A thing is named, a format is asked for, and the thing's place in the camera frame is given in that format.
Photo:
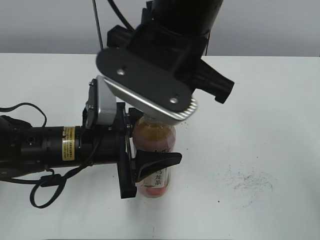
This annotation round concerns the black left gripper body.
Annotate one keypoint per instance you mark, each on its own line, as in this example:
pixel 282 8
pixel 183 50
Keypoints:
pixel 113 147

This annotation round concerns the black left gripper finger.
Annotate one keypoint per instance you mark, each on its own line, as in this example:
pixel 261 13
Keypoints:
pixel 147 163
pixel 134 115

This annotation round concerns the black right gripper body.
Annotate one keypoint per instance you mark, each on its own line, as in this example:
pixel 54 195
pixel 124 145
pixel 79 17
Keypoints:
pixel 153 47

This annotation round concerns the peach oolong tea bottle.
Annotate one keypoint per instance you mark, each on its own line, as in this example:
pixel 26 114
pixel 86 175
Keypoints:
pixel 151 135

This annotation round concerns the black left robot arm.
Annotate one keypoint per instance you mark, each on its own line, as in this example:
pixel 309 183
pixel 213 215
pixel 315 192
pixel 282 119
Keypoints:
pixel 65 151

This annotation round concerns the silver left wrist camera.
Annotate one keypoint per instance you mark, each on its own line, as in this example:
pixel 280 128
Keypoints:
pixel 101 105

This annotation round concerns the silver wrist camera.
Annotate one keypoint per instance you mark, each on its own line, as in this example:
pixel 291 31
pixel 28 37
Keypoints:
pixel 101 105
pixel 144 86

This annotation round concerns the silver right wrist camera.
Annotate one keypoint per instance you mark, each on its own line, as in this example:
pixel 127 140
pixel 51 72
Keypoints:
pixel 144 86

